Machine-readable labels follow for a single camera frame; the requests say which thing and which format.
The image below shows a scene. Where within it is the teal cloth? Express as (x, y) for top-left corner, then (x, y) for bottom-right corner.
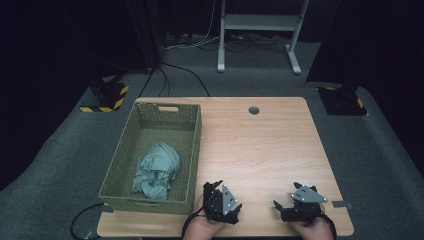
(131, 142), (181, 201)

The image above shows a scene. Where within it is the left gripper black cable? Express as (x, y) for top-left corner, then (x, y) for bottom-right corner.
(180, 205), (205, 239)

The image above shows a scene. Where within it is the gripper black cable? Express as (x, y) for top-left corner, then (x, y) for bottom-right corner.
(319, 213), (338, 240)
(180, 205), (205, 239)

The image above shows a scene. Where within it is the long black floor cable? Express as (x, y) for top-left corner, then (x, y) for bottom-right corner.
(160, 61), (211, 98)

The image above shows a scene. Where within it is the person's right hand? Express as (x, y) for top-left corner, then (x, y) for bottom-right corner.
(287, 203), (334, 240)

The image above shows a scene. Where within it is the white metal stand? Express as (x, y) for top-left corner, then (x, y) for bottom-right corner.
(216, 0), (310, 76)

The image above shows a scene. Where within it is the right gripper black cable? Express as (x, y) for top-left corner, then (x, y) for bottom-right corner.
(319, 213), (338, 240)

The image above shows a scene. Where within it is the black upright pole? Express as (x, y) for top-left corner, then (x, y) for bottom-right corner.
(125, 0), (162, 74)

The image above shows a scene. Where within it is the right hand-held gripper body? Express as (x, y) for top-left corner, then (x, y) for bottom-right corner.
(280, 185), (329, 224)

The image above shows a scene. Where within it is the green woven basket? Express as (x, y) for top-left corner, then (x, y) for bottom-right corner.
(98, 101), (203, 216)

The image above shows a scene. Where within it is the person's left hand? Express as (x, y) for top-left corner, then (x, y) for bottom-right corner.
(182, 195), (228, 240)

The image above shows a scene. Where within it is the thin black floor cable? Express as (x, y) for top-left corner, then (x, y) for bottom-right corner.
(137, 67), (172, 98)

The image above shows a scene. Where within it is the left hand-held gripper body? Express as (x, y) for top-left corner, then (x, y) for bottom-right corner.
(202, 181), (242, 225)

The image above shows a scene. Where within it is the white cable bundle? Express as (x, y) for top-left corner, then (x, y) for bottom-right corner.
(163, 0), (222, 52)

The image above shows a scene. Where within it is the black yellow striped stand base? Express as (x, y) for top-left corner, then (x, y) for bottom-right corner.
(78, 78), (130, 114)
(315, 85), (370, 117)

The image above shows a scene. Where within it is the black looped cable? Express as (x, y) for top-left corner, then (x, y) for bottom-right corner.
(69, 202), (107, 240)

